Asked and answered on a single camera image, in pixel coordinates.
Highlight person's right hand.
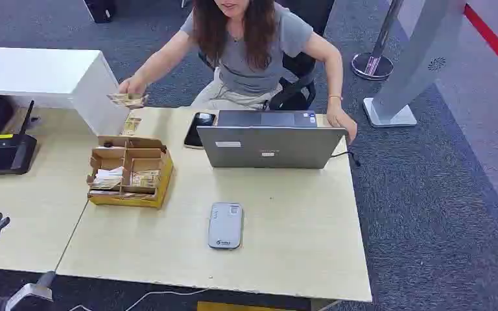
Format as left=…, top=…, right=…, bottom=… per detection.
left=117, top=76, right=149, bottom=98

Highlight person's left hand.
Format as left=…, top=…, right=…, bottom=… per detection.
left=327, top=105, right=359, bottom=146

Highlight patterned cards bundle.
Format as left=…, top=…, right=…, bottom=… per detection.
left=106, top=92, right=149, bottom=109

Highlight black office chair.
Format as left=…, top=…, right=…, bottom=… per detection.
left=197, top=0, right=336, bottom=111

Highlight white desk partition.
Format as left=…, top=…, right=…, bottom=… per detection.
left=0, top=46, right=130, bottom=137

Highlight grey laptop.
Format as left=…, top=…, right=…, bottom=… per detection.
left=196, top=110, right=349, bottom=170

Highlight black smartphone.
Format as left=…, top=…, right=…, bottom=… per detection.
left=184, top=111, right=217, bottom=150

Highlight black bag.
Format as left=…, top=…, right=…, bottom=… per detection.
left=83, top=0, right=117, bottom=24

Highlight black router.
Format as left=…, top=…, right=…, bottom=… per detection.
left=0, top=100, right=38, bottom=178

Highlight wooden card box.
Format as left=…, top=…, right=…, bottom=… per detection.
left=86, top=135, right=174, bottom=210

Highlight patterned card stack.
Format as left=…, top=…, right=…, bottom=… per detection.
left=130, top=169, right=161, bottom=189

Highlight white card stack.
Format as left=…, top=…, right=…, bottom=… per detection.
left=89, top=166, right=125, bottom=190

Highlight grey kiosk stand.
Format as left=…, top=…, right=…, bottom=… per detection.
left=362, top=0, right=468, bottom=129

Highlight person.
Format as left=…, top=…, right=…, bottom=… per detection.
left=117, top=0, right=359, bottom=146

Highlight flat card row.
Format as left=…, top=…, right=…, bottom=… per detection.
left=89, top=190, right=152, bottom=200

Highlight grey card reader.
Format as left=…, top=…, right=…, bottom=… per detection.
left=207, top=202, right=244, bottom=251

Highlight yellow floor sheet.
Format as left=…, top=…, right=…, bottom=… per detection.
left=196, top=301, right=312, bottom=311

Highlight black laptop cable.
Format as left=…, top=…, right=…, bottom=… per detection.
left=329, top=150, right=362, bottom=168

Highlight chrome stanchion post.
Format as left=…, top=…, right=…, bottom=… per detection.
left=351, top=0, right=405, bottom=82

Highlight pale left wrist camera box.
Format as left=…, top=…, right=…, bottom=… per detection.
left=5, top=271, right=57, bottom=311

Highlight white cable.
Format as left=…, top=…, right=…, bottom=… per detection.
left=68, top=288, right=209, bottom=311

